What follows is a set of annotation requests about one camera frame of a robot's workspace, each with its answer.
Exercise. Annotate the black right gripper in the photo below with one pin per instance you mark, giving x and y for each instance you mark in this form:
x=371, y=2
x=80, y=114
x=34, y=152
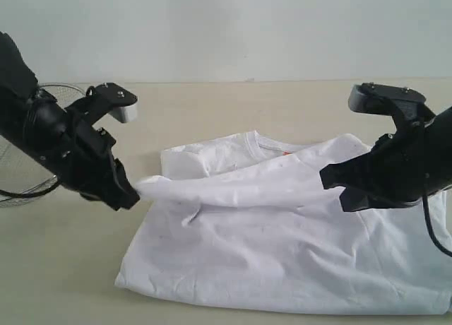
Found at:
x=394, y=177

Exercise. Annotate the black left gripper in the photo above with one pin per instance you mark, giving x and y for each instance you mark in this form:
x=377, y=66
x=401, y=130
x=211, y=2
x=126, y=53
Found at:
x=90, y=168

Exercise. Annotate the round metal mesh basket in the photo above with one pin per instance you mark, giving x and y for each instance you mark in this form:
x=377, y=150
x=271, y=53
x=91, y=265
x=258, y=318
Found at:
x=35, y=176

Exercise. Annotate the white t-shirt red lettering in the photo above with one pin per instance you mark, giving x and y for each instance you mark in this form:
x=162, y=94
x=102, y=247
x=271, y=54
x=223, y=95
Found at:
x=244, y=222

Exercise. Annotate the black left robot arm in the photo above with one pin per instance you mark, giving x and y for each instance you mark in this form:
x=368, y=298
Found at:
x=15, y=74

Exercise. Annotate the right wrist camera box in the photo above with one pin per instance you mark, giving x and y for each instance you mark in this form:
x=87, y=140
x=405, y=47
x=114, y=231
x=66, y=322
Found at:
x=405, y=106

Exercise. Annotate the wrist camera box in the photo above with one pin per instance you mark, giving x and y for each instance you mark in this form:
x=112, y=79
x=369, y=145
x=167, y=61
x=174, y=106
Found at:
x=405, y=106
x=103, y=99

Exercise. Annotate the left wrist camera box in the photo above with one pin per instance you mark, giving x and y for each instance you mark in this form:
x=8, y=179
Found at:
x=103, y=99

